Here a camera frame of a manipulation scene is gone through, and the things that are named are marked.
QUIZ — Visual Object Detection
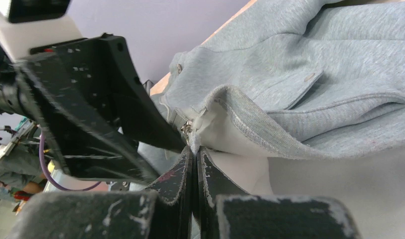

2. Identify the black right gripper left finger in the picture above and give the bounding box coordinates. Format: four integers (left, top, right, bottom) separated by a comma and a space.
8, 147, 193, 239

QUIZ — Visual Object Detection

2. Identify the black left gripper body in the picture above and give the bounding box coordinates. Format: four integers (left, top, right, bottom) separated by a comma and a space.
0, 45, 41, 119

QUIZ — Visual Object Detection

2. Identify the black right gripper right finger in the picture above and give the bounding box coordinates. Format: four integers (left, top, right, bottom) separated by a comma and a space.
196, 147, 361, 239

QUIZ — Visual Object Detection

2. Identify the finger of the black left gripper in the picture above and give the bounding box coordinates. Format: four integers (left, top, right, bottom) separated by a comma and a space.
17, 56, 159, 184
57, 33, 185, 152

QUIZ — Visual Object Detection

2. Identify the grey zip-up jacket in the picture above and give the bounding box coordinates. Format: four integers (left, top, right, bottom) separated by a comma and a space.
151, 0, 405, 239

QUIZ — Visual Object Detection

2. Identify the person in background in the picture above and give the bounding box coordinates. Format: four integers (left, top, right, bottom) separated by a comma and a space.
0, 140, 46, 194

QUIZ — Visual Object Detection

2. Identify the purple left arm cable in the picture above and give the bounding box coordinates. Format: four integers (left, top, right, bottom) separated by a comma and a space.
38, 131, 102, 193

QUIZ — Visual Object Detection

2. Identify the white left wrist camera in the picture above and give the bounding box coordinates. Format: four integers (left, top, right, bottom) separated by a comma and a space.
0, 0, 83, 62

